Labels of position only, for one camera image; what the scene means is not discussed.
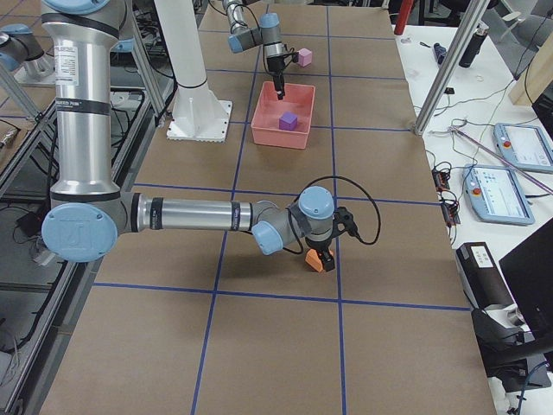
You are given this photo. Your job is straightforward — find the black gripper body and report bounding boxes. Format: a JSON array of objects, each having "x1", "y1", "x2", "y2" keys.
[
  {"x1": 305, "y1": 235, "x2": 334, "y2": 259},
  {"x1": 265, "y1": 54, "x2": 286, "y2": 78}
]

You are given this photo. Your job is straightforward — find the orange foam block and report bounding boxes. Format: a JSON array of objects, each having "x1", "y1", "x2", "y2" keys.
[{"x1": 305, "y1": 249, "x2": 324, "y2": 272}]

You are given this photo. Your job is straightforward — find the pink foam block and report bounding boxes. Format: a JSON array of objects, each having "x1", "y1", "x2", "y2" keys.
[{"x1": 297, "y1": 48, "x2": 313, "y2": 67}]

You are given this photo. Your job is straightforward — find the purple foam block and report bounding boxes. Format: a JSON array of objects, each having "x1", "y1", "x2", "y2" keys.
[{"x1": 278, "y1": 112, "x2": 298, "y2": 131}]

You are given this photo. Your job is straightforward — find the pink plastic bin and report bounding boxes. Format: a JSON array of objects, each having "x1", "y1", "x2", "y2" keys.
[{"x1": 251, "y1": 81, "x2": 316, "y2": 150}]

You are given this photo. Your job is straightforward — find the electronics board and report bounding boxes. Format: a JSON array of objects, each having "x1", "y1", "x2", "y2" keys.
[{"x1": 431, "y1": 167, "x2": 461, "y2": 227}]

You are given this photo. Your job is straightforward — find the red object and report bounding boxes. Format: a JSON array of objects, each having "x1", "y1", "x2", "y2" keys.
[{"x1": 394, "y1": 0, "x2": 414, "y2": 35}]

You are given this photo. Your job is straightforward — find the black cardboard box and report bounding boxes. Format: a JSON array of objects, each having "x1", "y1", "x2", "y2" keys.
[{"x1": 455, "y1": 242, "x2": 514, "y2": 310}]

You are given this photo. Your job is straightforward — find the folded blue umbrella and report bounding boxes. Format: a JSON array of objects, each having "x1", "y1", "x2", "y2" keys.
[{"x1": 433, "y1": 42, "x2": 447, "y2": 66}]

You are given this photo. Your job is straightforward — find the thin rod stand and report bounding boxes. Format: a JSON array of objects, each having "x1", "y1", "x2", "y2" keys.
[{"x1": 429, "y1": 118, "x2": 552, "y2": 195}]

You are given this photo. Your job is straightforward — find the near blue teach pendant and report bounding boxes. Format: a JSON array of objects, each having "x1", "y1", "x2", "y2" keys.
[{"x1": 463, "y1": 164, "x2": 535, "y2": 226}]

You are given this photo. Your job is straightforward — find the blue teach pendant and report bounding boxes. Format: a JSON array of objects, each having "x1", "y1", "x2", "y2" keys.
[
  {"x1": 463, "y1": 164, "x2": 535, "y2": 226},
  {"x1": 493, "y1": 123, "x2": 552, "y2": 174}
]

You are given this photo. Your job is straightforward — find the black bottle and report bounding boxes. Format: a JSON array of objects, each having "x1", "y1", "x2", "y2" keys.
[{"x1": 459, "y1": 22, "x2": 489, "y2": 68}]

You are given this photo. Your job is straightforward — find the black monitor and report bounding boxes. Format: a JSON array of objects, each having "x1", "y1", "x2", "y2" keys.
[{"x1": 471, "y1": 221, "x2": 552, "y2": 376}]

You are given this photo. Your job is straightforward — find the far blue teach pendant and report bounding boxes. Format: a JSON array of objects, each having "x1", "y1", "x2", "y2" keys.
[{"x1": 493, "y1": 123, "x2": 552, "y2": 174}]

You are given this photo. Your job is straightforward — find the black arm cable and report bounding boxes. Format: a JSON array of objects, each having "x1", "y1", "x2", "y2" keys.
[{"x1": 297, "y1": 175, "x2": 382, "y2": 246}]

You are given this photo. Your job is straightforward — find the white camera mast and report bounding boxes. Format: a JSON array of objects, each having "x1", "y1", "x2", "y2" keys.
[{"x1": 155, "y1": 0, "x2": 232, "y2": 143}]

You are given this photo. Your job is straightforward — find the aluminium frame post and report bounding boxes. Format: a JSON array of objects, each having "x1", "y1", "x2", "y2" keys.
[{"x1": 412, "y1": 0, "x2": 490, "y2": 137}]

